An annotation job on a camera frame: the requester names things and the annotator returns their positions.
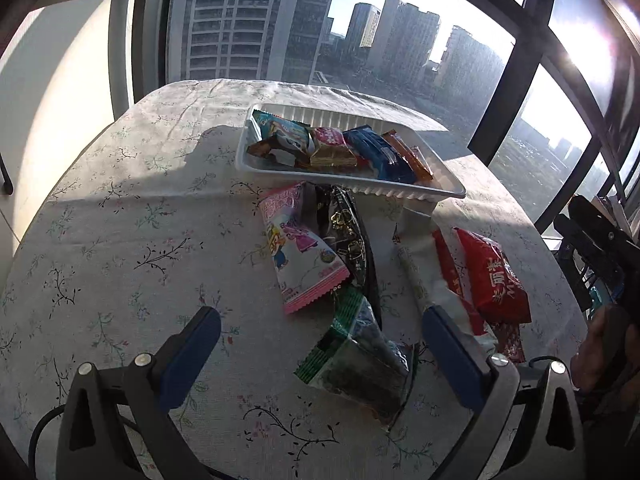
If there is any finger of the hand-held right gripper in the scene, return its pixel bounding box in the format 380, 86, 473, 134
552, 215, 601, 313
567, 195, 633, 256

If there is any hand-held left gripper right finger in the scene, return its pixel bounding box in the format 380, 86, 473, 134
421, 305, 586, 480

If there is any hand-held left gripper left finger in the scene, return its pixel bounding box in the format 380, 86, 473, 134
56, 306, 222, 480

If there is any white and red snack packet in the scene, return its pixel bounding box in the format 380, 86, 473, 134
395, 227, 501, 356

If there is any green seaweed snack packet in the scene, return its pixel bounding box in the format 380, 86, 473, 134
293, 287, 416, 431

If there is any pink cartoon snack packet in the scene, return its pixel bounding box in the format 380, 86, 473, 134
259, 182, 351, 316

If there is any black and gold snack packet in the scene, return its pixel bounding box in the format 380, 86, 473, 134
305, 184, 383, 331

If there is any white plastic tray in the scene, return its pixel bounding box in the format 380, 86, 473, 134
235, 104, 467, 203

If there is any orange snack packet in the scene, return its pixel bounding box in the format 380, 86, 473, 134
382, 130, 435, 183

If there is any dark blue snack packet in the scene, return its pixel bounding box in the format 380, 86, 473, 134
342, 127, 416, 183

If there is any brown snack packet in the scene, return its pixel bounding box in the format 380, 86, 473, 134
247, 137, 311, 168

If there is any red and gold snack packet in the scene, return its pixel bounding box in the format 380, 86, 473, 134
307, 127, 371, 171

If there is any teal cartoon snack packet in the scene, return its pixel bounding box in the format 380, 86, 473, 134
252, 110, 313, 157

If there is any person's right hand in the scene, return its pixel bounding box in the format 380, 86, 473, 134
571, 304, 633, 393

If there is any floral tablecloth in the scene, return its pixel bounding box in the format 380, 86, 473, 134
0, 79, 591, 480

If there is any white cabinet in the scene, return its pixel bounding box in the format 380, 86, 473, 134
0, 0, 117, 233

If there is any grey high-rise building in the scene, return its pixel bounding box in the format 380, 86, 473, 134
167, 0, 343, 86

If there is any black window frame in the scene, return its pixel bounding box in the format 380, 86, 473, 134
107, 0, 640, 271

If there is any black cable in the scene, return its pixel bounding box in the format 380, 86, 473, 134
27, 404, 68, 480

